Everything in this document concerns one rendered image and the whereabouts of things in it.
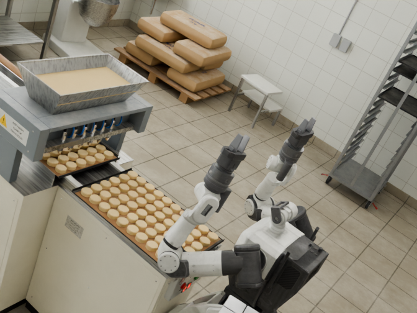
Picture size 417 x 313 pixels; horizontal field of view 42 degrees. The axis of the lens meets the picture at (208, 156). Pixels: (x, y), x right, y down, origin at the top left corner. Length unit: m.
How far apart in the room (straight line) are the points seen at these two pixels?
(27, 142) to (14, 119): 0.11
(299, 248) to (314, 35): 4.34
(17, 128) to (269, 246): 1.15
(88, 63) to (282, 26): 3.92
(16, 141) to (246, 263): 1.12
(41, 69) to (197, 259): 1.15
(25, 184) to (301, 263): 1.27
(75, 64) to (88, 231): 0.79
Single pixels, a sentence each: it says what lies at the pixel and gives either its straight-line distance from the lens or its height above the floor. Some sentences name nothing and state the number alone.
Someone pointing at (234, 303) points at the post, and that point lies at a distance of 0.84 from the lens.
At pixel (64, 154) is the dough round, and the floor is 0.90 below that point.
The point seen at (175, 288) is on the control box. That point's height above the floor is 0.78.
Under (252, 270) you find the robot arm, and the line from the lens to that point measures 1.96.
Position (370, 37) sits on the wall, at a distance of 6.05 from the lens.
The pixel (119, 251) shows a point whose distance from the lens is 2.45.
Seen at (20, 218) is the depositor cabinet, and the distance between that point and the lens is 2.60.
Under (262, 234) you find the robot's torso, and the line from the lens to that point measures 2.10.
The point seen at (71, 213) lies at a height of 0.76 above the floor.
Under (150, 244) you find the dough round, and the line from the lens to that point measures 2.32.
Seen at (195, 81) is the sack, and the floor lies 0.25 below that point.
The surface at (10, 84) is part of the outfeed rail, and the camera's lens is 3.25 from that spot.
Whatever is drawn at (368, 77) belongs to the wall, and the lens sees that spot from 6.09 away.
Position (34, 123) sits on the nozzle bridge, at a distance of 2.35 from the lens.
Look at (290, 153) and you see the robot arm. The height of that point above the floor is 1.43.
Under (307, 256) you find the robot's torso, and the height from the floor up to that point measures 1.23.
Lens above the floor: 2.35
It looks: 27 degrees down
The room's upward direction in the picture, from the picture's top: 24 degrees clockwise
